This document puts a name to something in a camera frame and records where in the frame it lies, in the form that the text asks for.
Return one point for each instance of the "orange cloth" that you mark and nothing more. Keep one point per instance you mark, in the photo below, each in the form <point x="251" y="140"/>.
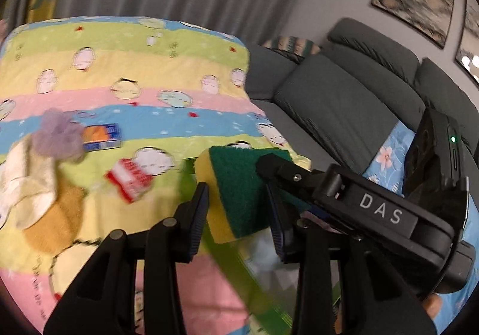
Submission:
<point x="56" y="223"/>

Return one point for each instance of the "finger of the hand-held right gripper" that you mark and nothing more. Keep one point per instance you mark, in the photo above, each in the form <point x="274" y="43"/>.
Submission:
<point x="288" y="176"/>

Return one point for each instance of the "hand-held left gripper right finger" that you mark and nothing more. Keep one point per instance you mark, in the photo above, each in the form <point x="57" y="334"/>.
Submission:
<point x="280" y="239"/>

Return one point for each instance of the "person's right hand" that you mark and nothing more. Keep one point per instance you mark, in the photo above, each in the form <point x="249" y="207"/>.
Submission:
<point x="434" y="310"/>

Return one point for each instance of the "green and yellow sponge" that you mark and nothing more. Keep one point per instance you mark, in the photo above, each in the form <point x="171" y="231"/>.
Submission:
<point x="239" y="193"/>

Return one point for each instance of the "red and white packet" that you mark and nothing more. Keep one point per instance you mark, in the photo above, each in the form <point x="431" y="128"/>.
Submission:
<point x="129" y="178"/>

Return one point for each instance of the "green box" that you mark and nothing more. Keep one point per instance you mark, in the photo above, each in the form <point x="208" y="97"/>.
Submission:
<point x="239" y="275"/>

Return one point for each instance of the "cream white cloth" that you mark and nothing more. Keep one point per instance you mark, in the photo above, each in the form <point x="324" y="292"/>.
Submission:
<point x="26" y="185"/>

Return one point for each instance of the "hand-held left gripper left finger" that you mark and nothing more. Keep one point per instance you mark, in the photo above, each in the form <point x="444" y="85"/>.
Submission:
<point x="202" y="209"/>

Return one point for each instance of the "grey sofa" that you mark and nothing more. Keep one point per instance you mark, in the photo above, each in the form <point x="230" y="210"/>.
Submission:
<point x="374" y="43"/>

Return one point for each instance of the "purple fluffy scrunchie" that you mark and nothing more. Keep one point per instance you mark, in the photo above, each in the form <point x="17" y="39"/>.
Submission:
<point x="60" y="137"/>

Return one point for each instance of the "blue floral cloth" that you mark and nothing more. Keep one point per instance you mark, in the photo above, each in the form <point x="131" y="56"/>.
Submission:
<point x="389" y="159"/>

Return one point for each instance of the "blue and orange packet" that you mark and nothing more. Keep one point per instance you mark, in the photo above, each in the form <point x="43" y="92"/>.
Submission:
<point x="101" y="137"/>

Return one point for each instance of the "striped knitted pillow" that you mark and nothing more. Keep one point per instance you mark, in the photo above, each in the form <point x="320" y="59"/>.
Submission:
<point x="292" y="45"/>

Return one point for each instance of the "striped cartoon printed blanket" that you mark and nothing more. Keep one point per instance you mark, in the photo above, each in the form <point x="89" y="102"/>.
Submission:
<point x="131" y="62"/>

